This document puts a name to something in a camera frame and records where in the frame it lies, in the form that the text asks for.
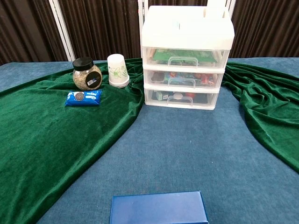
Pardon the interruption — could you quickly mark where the white cup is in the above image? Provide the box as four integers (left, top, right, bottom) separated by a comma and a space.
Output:
107, 54, 130, 89

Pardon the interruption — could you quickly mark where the green flat box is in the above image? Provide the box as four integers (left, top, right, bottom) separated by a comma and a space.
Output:
153, 49, 217, 65

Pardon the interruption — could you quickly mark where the blue cookie pack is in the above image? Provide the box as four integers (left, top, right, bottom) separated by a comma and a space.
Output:
64, 89, 103, 107

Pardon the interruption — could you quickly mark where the glass jar with black lid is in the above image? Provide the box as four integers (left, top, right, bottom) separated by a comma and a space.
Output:
72, 57, 103, 91

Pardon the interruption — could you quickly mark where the black curtain folding screen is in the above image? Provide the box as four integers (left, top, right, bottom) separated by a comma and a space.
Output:
0, 0, 299, 66

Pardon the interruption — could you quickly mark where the blue rectangular box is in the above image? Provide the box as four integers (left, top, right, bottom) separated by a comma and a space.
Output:
109, 190, 209, 224

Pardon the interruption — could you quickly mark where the green velvet cloth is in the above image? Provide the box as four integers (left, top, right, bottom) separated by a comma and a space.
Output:
0, 57, 299, 224

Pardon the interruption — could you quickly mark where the white plastic drawer unit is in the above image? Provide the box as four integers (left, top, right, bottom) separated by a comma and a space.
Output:
141, 5, 235, 111

